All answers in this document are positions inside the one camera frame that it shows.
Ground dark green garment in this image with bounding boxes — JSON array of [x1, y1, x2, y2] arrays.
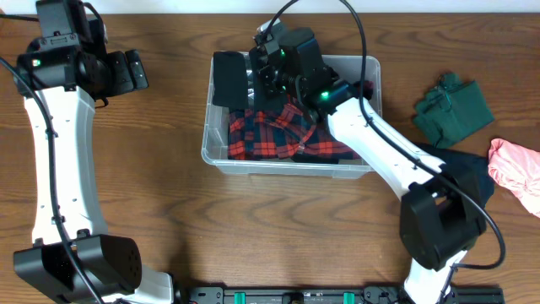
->
[[413, 73, 494, 149]]

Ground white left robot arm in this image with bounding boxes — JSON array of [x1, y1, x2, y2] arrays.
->
[[10, 0, 176, 303]]

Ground red navy plaid shirt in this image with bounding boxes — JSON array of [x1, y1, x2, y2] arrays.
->
[[228, 98, 359, 160]]

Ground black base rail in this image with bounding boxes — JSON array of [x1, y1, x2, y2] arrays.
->
[[186, 286, 505, 304]]

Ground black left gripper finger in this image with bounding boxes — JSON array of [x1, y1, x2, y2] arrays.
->
[[125, 50, 149, 90], [107, 52, 134, 96]]

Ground black garment with tape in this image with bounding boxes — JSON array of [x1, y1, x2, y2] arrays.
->
[[211, 50, 290, 113]]

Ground pink folded garment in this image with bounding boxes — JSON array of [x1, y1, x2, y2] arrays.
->
[[488, 138, 539, 217]]

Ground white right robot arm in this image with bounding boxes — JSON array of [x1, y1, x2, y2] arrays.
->
[[250, 21, 487, 303]]

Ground clear plastic storage bin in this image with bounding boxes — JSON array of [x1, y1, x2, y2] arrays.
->
[[201, 55, 382, 179]]

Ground navy folded garment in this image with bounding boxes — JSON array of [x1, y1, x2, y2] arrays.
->
[[416, 143, 494, 208]]

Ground black garment in bin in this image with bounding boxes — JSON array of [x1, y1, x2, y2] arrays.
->
[[290, 153, 339, 165]]

